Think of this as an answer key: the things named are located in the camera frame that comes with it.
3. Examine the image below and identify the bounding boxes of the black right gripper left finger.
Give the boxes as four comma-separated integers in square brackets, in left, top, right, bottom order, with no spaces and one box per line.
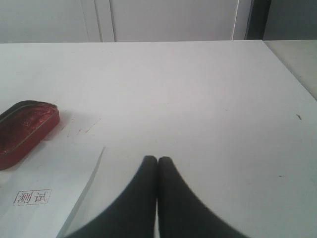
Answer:
[68,155,158,238]

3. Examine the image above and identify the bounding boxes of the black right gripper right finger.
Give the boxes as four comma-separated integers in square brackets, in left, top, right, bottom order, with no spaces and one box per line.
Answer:
[157,157,245,238]

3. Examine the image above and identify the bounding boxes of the white paper sheet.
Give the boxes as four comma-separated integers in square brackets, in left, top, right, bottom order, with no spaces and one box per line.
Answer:
[0,142,104,238]

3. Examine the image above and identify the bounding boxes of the red ink pad tin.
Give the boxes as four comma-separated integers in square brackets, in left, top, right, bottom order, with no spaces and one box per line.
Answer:
[0,100,60,170]

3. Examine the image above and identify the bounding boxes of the white cabinet doors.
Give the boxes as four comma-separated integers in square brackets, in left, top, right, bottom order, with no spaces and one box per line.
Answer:
[0,0,251,43]

